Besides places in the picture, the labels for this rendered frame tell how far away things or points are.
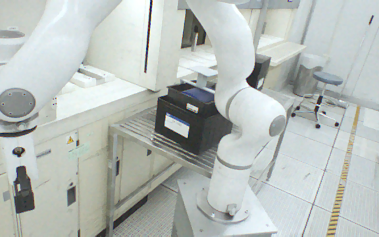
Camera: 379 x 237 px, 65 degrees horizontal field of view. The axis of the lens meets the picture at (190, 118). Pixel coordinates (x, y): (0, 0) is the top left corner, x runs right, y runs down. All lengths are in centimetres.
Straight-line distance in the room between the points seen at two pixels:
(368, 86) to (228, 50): 481
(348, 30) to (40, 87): 510
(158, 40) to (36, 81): 113
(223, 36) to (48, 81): 41
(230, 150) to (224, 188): 14
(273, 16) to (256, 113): 360
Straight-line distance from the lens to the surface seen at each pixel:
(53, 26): 49
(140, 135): 141
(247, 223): 105
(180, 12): 175
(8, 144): 59
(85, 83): 160
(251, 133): 82
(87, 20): 54
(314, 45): 543
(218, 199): 101
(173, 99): 136
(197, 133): 127
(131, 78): 171
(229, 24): 72
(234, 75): 77
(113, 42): 176
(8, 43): 53
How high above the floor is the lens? 145
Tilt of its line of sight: 25 degrees down
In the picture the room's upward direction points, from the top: 9 degrees clockwise
